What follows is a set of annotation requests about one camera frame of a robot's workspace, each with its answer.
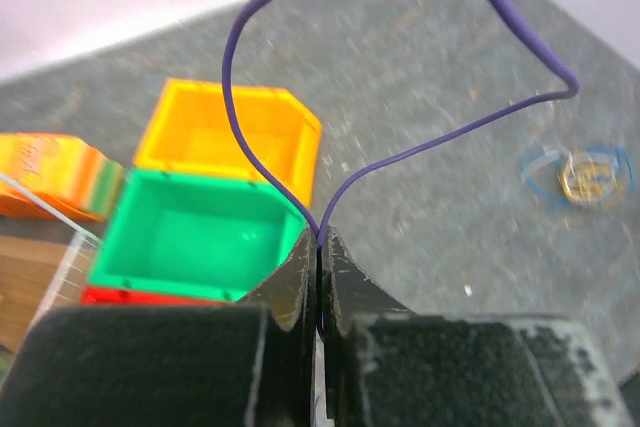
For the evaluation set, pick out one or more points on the yellow plastic bin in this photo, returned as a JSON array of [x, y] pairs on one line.
[[189, 132]]

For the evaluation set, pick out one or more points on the green bin upper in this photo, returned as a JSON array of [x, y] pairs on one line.
[[195, 236]]

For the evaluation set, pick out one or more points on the red plastic bin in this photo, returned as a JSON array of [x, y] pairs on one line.
[[103, 295]]

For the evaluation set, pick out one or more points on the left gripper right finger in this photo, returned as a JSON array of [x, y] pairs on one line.
[[386, 365]]

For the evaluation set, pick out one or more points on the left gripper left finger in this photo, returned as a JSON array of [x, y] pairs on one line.
[[250, 363]]

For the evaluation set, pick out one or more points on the white wire shelf rack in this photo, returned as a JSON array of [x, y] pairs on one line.
[[74, 259]]

